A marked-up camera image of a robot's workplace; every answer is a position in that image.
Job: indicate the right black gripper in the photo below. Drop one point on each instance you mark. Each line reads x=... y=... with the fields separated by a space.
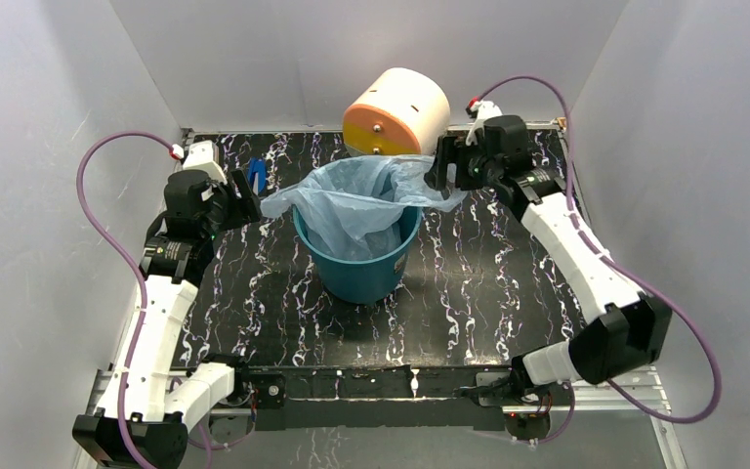
x=450 y=152

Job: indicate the light blue plastic bag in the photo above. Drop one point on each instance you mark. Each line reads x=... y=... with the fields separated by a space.
x=393 y=178

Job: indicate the teal plastic trash bin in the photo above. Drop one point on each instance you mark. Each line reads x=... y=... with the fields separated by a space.
x=359 y=243

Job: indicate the blue stapler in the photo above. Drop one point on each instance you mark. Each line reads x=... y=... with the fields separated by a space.
x=257 y=175

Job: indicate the white drawer box orange front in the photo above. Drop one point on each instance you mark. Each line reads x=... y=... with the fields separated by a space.
x=402 y=112

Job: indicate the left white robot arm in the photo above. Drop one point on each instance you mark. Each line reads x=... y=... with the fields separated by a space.
x=139 y=422

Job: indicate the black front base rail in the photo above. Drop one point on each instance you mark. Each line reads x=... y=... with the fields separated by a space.
x=479 y=397

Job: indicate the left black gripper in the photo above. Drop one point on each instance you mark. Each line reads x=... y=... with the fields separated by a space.
x=249 y=203

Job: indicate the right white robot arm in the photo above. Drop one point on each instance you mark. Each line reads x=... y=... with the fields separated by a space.
x=625 y=326

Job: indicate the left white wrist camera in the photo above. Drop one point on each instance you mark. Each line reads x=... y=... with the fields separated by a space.
x=204 y=156

